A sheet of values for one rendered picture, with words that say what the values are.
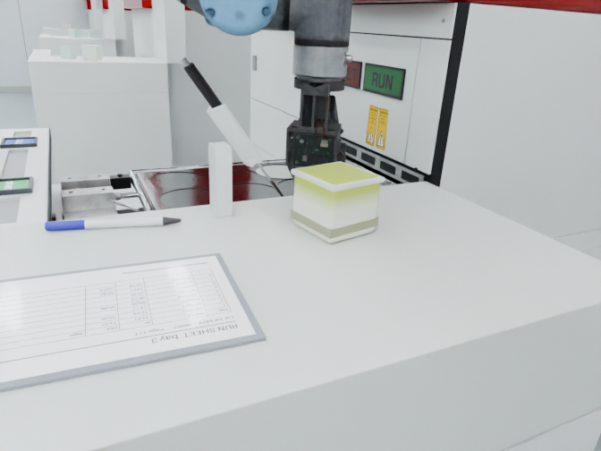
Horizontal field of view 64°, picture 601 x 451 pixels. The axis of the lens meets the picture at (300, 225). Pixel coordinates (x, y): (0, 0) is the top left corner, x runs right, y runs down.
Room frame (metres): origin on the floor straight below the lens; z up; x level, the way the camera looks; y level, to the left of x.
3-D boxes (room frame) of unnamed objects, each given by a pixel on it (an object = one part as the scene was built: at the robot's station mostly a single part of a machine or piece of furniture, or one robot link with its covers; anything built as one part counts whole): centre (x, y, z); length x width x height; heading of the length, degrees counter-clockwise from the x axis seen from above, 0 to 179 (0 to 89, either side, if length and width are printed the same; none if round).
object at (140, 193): (0.74, 0.26, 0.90); 0.38 x 0.01 x 0.01; 26
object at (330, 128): (0.70, -0.01, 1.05); 0.09 x 0.08 x 0.12; 172
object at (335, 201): (0.52, -0.04, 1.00); 0.07 x 0.07 x 0.07; 38
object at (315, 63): (0.70, -0.02, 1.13); 0.08 x 0.08 x 0.05
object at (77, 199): (0.76, 0.36, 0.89); 0.08 x 0.03 x 0.03; 116
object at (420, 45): (1.10, -0.02, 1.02); 0.81 x 0.03 x 0.40; 26
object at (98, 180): (0.83, 0.39, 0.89); 0.08 x 0.03 x 0.03; 116
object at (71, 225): (0.49, 0.20, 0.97); 0.14 x 0.01 x 0.01; 105
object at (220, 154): (0.56, 0.08, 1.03); 0.06 x 0.04 x 0.13; 116
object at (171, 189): (0.82, 0.09, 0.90); 0.34 x 0.34 x 0.01; 26
